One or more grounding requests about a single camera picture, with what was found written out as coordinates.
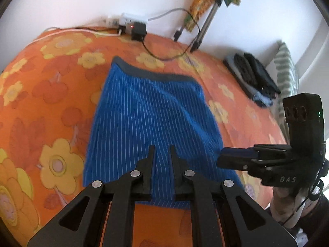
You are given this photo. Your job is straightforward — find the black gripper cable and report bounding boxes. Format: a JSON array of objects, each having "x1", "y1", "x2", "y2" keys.
[{"x1": 288, "y1": 158, "x2": 329, "y2": 223}]

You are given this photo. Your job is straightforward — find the black power adapter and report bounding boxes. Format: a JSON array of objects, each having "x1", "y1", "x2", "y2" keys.
[{"x1": 131, "y1": 22, "x2": 147, "y2": 41}]

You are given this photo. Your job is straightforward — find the white power strip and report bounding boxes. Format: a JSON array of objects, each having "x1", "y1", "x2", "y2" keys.
[{"x1": 105, "y1": 12, "x2": 149, "y2": 30}]

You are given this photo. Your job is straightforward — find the orange floral bed sheet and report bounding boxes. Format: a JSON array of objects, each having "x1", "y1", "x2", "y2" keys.
[{"x1": 0, "y1": 27, "x2": 288, "y2": 247}]

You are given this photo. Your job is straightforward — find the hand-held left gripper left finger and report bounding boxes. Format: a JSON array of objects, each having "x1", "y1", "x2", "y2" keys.
[{"x1": 27, "y1": 145, "x2": 156, "y2": 247}]

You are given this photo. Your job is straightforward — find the white cable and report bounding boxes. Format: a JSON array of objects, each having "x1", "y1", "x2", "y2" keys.
[{"x1": 33, "y1": 26, "x2": 122, "y2": 43}]

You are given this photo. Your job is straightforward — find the person's right hand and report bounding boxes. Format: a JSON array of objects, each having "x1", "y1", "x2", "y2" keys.
[{"x1": 271, "y1": 185, "x2": 305, "y2": 228}]

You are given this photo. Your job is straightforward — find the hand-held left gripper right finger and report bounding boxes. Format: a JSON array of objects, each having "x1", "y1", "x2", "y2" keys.
[{"x1": 169, "y1": 145, "x2": 299, "y2": 247}]

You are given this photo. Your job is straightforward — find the thin black cable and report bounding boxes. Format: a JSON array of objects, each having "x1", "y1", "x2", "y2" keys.
[{"x1": 141, "y1": 8, "x2": 201, "y2": 62}]

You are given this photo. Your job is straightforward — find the grey power strip cable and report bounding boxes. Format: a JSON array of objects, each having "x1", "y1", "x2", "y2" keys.
[{"x1": 147, "y1": 8, "x2": 189, "y2": 21}]

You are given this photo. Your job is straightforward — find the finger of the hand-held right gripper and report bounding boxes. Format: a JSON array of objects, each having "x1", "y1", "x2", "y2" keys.
[
  {"x1": 217, "y1": 156, "x2": 283, "y2": 179},
  {"x1": 221, "y1": 145, "x2": 292, "y2": 160}
]

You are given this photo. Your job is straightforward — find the grey folded garment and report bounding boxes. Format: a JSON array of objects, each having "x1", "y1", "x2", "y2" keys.
[{"x1": 223, "y1": 55, "x2": 259, "y2": 100}]

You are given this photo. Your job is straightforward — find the yellow orange patterned cloth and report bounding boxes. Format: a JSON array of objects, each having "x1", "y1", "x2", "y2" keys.
[{"x1": 184, "y1": 0, "x2": 227, "y2": 33}]

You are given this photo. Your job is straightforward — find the blue striped pants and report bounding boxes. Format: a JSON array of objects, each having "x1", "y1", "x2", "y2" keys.
[{"x1": 83, "y1": 56, "x2": 243, "y2": 209}]

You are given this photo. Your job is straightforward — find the black folded garment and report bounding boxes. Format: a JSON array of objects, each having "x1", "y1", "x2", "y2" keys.
[{"x1": 235, "y1": 53, "x2": 281, "y2": 99}]

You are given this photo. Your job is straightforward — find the green striped pillow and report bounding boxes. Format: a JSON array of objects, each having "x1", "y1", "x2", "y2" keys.
[{"x1": 273, "y1": 42, "x2": 301, "y2": 137}]

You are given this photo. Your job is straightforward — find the light blue folded garment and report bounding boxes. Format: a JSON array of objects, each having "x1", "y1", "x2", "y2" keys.
[{"x1": 251, "y1": 93, "x2": 274, "y2": 108}]

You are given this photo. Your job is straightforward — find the metal tripod stand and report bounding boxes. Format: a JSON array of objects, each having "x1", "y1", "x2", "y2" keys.
[{"x1": 190, "y1": 0, "x2": 234, "y2": 53}]

